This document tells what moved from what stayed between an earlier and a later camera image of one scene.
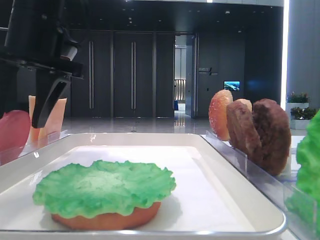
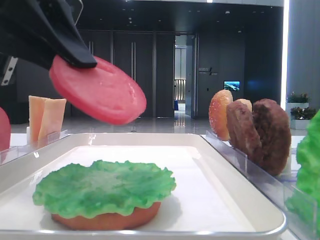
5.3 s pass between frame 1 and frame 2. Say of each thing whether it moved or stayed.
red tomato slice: moved
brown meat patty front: stayed
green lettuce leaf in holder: stayed
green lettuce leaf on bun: stayed
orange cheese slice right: stayed
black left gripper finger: moved
